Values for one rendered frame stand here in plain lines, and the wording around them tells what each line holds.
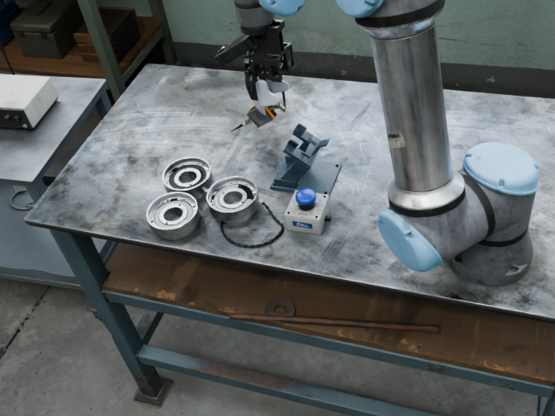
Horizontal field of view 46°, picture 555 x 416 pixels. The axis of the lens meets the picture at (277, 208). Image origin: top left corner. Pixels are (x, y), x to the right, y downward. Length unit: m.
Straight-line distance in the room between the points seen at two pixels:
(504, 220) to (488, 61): 1.89
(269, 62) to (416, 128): 0.50
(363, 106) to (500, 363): 0.64
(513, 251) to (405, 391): 0.90
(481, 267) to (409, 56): 0.44
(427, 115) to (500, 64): 2.02
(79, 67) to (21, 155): 1.23
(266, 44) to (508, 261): 0.62
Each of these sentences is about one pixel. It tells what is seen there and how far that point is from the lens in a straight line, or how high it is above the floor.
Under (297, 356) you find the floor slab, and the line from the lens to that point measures 2.05.
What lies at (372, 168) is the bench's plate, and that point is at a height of 0.80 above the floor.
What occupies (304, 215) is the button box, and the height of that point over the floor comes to 0.85.
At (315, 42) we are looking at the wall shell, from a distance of 3.03.
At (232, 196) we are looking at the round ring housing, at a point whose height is 0.81.
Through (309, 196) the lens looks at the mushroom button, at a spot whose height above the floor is 0.87.
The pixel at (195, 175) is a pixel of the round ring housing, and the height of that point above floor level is 0.82.
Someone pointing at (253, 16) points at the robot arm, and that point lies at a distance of 1.30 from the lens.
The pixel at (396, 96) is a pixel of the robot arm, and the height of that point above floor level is 1.21.
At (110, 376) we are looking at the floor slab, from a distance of 2.17.
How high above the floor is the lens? 1.74
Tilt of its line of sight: 45 degrees down
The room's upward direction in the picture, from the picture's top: 10 degrees counter-clockwise
